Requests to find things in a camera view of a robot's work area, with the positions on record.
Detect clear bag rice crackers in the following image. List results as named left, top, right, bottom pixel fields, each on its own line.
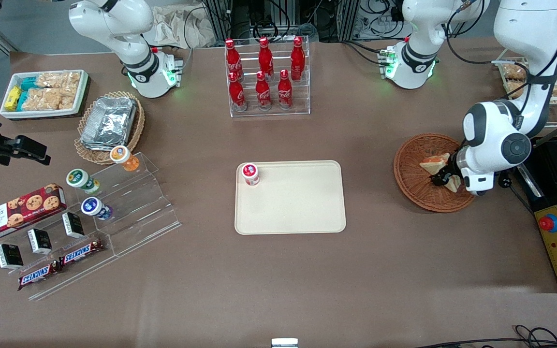
left=22, top=87, right=76, bottom=111
left=36, top=71, right=81, bottom=89

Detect small black box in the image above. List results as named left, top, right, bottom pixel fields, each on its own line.
left=0, top=243, right=24, bottom=270
left=27, top=228, right=53, bottom=255
left=62, top=212, right=86, bottom=239

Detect red cola bottle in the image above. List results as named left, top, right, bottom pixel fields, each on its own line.
left=290, top=36, right=306, bottom=82
left=278, top=69, right=294, bottom=110
left=258, top=37, right=275, bottom=79
left=229, top=72, right=248, bottom=112
left=225, top=39, right=243, bottom=80
left=255, top=71, right=273, bottom=111

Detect green lid yogurt cup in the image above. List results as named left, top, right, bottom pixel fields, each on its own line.
left=66, top=168, right=101, bottom=195

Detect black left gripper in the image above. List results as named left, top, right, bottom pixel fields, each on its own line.
left=430, top=143, right=468, bottom=188

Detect clear acrylic bottle rack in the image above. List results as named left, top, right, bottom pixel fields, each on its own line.
left=224, top=36, right=311, bottom=118

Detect beige plastic tray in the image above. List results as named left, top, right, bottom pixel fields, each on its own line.
left=234, top=160, right=347, bottom=235

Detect red lid yogurt cup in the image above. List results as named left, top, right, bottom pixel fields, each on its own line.
left=241, top=163, right=261, bottom=187

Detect beige cloth bag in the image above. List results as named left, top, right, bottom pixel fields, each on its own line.
left=143, top=5, right=217, bottom=48

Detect blue lid yogurt cup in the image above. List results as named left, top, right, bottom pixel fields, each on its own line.
left=81, top=197, right=113, bottom=221

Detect equipment rack with cables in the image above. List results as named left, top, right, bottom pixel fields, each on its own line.
left=204, top=0, right=405, bottom=43

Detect red Walkers cookie box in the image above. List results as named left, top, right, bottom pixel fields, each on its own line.
left=0, top=183, right=67, bottom=243

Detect yellow snack packet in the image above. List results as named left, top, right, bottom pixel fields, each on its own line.
left=4, top=86, right=22, bottom=111

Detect stack of foil trays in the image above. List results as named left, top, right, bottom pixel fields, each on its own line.
left=80, top=96, right=138, bottom=149

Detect orange lid yogurt cup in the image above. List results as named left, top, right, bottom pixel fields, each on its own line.
left=110, top=145, right=140, bottom=172

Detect oval light wicker basket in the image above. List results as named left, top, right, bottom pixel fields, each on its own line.
left=74, top=91, right=146, bottom=165

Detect round brown wicker basket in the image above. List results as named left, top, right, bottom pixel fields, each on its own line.
left=394, top=133, right=477, bottom=213

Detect black countertop appliance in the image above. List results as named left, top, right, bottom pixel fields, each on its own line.
left=513, top=137, right=557, bottom=213

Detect triangular sandwich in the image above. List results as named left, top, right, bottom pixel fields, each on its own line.
left=420, top=153, right=463, bottom=193

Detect clear acrylic stepped display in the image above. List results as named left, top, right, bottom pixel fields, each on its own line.
left=0, top=152, right=181, bottom=301

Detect black floor cable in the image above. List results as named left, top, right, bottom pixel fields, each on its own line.
left=414, top=325, right=557, bottom=348

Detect Snickers bar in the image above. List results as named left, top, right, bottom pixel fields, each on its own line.
left=17, top=261, right=62, bottom=291
left=59, top=239, right=106, bottom=267

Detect black cable with plug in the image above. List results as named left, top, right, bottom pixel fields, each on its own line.
left=498, top=173, right=535, bottom=213

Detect white rectangular snack box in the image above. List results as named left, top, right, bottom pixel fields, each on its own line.
left=0, top=69, right=89, bottom=120

